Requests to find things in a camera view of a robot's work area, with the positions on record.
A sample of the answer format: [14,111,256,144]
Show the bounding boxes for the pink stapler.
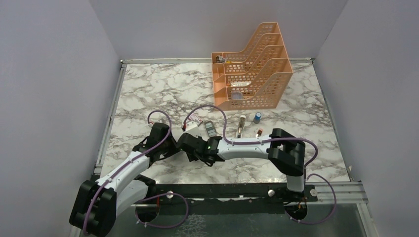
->
[255,129,263,137]

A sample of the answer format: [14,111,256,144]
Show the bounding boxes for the clear tape roll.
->
[231,91,244,100]

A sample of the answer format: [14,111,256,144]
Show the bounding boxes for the blue glue stick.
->
[253,112,262,124]

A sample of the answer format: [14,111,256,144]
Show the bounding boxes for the binder clips in organizer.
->
[215,55,226,64]

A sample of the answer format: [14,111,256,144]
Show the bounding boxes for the purple cable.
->
[82,110,190,237]
[182,104,338,226]

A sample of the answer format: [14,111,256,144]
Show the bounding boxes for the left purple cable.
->
[82,110,190,237]

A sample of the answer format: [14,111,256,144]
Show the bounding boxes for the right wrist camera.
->
[184,120,202,138]

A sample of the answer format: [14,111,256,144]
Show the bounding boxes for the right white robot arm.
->
[176,128,306,201]

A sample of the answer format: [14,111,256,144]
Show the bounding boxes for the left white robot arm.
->
[69,122,178,237]

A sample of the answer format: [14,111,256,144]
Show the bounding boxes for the red white staple box sleeve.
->
[188,113,203,124]

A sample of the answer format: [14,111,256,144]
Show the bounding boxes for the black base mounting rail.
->
[133,183,318,217]

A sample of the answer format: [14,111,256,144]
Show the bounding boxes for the clear packet in organizer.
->
[230,81,251,87]

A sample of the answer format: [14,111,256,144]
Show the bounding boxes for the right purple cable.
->
[182,104,338,226]

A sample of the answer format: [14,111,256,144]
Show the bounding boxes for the orange plastic file organizer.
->
[211,22,293,111]

